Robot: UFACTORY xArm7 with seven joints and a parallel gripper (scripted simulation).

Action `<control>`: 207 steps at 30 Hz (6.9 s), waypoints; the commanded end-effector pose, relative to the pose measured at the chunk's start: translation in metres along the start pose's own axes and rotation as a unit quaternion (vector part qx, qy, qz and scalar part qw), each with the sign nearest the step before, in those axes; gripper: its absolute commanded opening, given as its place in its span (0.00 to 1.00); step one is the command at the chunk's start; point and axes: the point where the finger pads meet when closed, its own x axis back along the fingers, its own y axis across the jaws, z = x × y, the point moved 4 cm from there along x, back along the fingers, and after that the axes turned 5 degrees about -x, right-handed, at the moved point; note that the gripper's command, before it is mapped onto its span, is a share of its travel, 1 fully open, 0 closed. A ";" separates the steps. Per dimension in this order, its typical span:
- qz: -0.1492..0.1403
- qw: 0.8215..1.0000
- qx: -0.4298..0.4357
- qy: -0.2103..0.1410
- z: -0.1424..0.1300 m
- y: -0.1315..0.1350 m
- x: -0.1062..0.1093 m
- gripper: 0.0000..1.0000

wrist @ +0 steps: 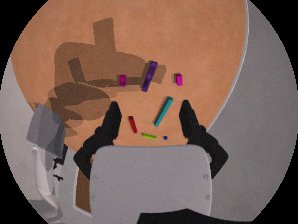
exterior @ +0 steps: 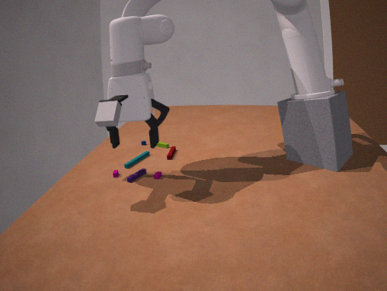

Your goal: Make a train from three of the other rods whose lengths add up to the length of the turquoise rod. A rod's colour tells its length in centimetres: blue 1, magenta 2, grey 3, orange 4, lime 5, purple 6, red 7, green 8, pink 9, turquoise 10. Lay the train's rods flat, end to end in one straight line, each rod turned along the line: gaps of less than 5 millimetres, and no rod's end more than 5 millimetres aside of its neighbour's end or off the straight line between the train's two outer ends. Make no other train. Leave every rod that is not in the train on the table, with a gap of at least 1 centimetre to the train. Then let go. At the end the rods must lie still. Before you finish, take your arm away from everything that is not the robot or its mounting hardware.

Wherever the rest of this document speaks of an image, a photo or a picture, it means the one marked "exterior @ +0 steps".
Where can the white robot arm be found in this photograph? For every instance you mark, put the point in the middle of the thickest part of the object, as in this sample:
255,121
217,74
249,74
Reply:
129,35

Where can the turquoise rod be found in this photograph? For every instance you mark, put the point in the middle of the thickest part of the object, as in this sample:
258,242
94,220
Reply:
136,159

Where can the lime green rod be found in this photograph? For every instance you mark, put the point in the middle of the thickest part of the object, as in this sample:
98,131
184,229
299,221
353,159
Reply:
163,145

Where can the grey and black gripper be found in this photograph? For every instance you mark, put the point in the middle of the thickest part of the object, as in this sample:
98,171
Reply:
138,105

